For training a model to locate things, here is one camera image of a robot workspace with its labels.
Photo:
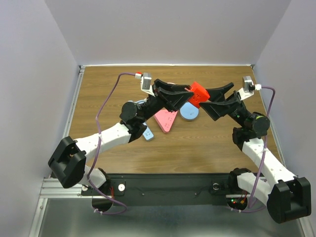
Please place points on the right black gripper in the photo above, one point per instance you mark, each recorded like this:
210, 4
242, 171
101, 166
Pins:
217, 109

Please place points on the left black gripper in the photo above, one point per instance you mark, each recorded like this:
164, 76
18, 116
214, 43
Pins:
173, 100

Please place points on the red cube socket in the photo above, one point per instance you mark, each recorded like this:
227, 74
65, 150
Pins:
200, 94

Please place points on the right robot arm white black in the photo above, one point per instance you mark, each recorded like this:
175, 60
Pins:
285, 195

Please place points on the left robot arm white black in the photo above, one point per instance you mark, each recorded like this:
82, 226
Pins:
68, 161

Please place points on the pink triangular power strip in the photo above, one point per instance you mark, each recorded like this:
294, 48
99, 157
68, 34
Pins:
165, 119

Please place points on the blue round socket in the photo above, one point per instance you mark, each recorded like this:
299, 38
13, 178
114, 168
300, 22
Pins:
189, 112

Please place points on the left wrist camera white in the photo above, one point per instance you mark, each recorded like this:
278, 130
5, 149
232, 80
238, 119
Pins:
146, 85

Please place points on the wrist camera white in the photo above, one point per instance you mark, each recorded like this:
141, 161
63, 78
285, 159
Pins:
146, 85
248, 88

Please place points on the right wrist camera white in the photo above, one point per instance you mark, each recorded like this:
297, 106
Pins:
248, 88

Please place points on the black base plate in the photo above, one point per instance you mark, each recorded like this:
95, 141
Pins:
173, 189

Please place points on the aluminium frame rail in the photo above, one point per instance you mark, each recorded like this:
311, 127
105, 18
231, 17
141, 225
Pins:
73, 101

